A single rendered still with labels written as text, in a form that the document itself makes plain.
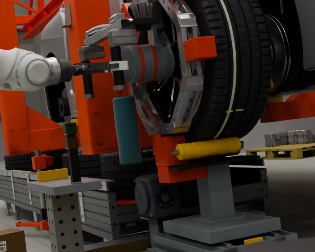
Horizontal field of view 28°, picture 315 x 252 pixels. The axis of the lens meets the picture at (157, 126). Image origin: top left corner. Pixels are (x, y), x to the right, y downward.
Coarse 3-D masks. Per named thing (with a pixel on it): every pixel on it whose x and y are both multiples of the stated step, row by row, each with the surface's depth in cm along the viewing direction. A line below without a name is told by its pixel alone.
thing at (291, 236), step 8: (272, 232) 228; (280, 232) 236; (288, 232) 231; (160, 240) 251; (168, 240) 244; (176, 240) 250; (184, 240) 243; (192, 240) 237; (232, 240) 239; (240, 240) 237; (248, 240) 219; (256, 240) 220; (264, 240) 222; (272, 240) 223; (280, 240) 224; (160, 248) 252; (168, 248) 245; (176, 248) 238; (184, 248) 232; (192, 248) 225; (200, 248) 220; (208, 248) 225; (216, 248) 220; (224, 248) 216; (232, 248) 216; (240, 248) 218
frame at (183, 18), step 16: (144, 0) 235; (160, 0) 222; (176, 0) 220; (176, 16) 212; (192, 16) 213; (176, 32) 214; (192, 32) 212; (192, 64) 214; (192, 80) 211; (144, 96) 256; (192, 96) 217; (144, 112) 249; (176, 112) 221; (192, 112) 221; (160, 128) 235; (176, 128) 223
